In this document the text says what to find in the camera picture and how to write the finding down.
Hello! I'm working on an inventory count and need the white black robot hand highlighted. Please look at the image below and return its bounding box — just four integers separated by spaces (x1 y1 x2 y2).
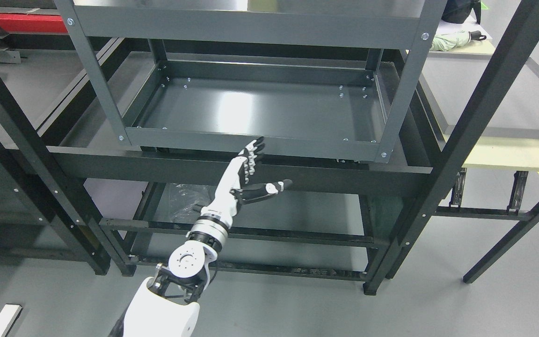
197 137 293 228

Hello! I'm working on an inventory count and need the black metal rack frame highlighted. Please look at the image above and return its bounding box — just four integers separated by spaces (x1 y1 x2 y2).
362 0 539 296

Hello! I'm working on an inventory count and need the dark grey metal shelf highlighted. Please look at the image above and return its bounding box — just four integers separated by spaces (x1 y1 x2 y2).
0 0 444 283

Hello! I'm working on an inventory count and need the clear plastic bag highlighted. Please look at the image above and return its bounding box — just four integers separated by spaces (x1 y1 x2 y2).
168 184 216 224

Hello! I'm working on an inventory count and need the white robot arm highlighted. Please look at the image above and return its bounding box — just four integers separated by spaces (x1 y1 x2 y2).
109 207 233 337

